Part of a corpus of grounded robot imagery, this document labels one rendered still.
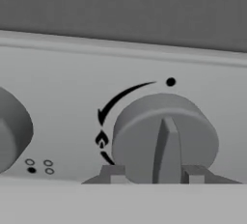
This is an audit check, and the pale grey stove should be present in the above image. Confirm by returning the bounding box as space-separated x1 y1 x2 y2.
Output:
0 29 247 187

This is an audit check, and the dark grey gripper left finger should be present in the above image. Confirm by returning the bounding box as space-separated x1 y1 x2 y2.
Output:
81 164 133 185

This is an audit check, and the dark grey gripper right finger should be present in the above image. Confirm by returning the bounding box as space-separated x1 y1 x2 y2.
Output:
180 164 242 185

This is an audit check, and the grey stove knob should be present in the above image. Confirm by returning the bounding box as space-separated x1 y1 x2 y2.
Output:
111 93 220 185
0 87 35 174

